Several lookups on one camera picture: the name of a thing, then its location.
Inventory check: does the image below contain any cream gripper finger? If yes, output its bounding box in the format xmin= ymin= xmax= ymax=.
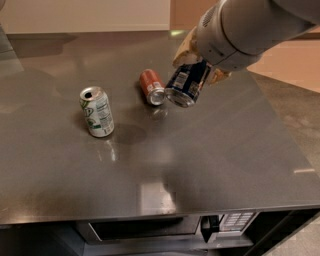
xmin=207 ymin=69 xmax=231 ymax=86
xmin=173 ymin=28 xmax=202 ymax=68

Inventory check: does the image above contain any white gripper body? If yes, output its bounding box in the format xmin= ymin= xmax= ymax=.
xmin=195 ymin=0 xmax=264 ymax=72

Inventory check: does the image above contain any blue pepsi can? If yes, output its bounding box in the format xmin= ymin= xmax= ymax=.
xmin=165 ymin=60 xmax=211 ymax=108

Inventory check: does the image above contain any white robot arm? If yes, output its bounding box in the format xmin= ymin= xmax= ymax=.
xmin=173 ymin=0 xmax=320 ymax=80

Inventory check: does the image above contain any red soda can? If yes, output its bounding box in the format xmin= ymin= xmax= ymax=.
xmin=139 ymin=69 xmax=165 ymax=106

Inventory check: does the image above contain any white green soda can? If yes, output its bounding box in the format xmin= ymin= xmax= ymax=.
xmin=79 ymin=86 xmax=114 ymax=138

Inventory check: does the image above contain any silver microwave oven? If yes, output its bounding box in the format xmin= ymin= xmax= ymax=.
xmin=76 ymin=212 xmax=258 ymax=244

